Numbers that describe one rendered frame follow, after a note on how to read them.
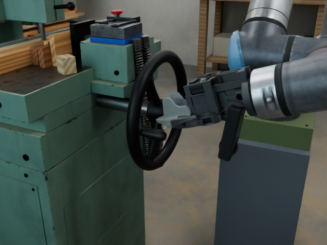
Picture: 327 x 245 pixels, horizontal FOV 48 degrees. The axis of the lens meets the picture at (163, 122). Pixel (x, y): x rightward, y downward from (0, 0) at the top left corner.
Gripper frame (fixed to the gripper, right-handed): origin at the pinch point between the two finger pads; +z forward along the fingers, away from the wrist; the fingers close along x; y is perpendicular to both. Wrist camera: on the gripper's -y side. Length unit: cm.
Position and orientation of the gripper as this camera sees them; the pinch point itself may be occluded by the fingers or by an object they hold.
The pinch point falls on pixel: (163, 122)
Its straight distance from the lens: 75.8
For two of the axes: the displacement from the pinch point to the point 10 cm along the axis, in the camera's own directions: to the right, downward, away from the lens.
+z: -8.4, 1.4, 5.2
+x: -4.4, 3.7, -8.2
